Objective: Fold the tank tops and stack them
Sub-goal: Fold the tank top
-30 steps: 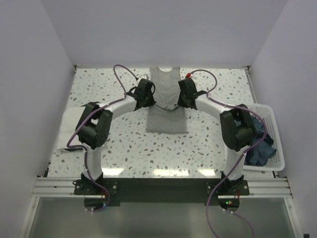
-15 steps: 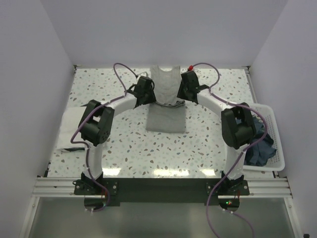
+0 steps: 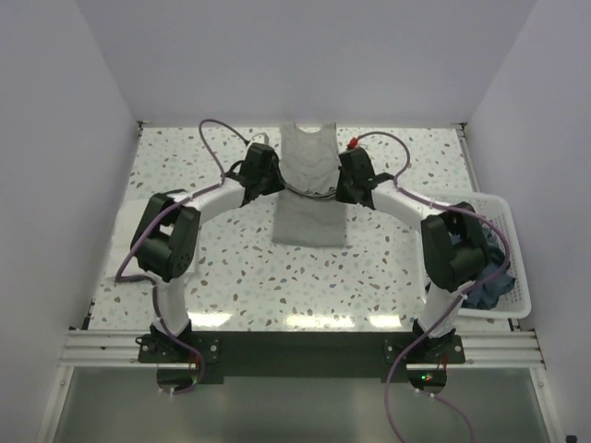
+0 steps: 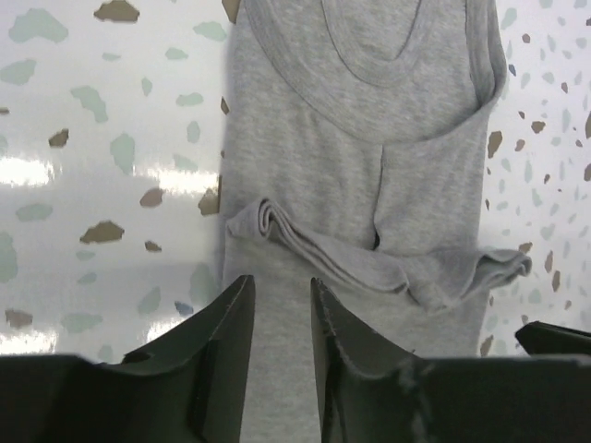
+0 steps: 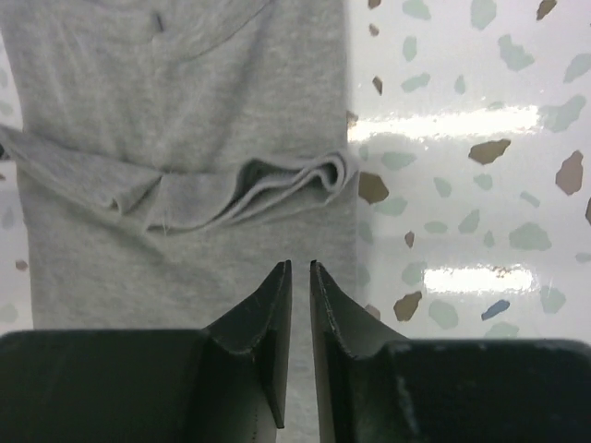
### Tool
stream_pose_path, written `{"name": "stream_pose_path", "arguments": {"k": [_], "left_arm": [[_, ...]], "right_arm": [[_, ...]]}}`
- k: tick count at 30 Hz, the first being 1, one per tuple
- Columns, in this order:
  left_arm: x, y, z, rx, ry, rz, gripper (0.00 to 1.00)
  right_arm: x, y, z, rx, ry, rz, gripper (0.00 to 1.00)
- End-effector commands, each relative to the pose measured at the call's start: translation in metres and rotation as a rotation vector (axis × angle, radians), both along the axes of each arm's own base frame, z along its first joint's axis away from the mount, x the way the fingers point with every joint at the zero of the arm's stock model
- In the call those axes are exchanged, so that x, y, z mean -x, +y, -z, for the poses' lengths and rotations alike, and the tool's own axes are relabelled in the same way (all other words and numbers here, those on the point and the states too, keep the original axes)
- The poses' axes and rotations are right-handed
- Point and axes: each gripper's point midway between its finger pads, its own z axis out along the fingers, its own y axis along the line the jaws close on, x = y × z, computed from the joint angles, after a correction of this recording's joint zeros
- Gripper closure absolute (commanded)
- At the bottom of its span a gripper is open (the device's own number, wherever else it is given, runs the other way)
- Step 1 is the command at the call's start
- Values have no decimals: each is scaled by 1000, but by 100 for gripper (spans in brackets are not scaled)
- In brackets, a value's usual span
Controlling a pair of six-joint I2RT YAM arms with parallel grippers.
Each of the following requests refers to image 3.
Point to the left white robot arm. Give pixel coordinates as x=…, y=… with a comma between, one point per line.
x=168, y=298

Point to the aluminium front rail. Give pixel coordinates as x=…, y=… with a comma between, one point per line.
x=101, y=348

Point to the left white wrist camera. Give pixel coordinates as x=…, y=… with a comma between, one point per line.
x=262, y=138

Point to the white plastic basket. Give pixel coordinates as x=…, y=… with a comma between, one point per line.
x=506, y=296

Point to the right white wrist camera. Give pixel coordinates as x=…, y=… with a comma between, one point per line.
x=354, y=143

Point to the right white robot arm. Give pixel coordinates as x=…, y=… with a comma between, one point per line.
x=454, y=249

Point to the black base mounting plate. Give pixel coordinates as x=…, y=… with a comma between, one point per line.
x=210, y=357

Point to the grey tank top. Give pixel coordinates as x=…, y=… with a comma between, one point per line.
x=307, y=212

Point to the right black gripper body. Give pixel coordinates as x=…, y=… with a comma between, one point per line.
x=343, y=188

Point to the white folded tank top stack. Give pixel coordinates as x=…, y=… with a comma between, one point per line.
x=124, y=231

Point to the dark blue tank tops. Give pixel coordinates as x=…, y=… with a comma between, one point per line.
x=494, y=277

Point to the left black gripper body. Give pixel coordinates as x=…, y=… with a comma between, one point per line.
x=272, y=181

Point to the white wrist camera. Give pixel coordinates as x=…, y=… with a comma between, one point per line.
x=354, y=143
x=262, y=138

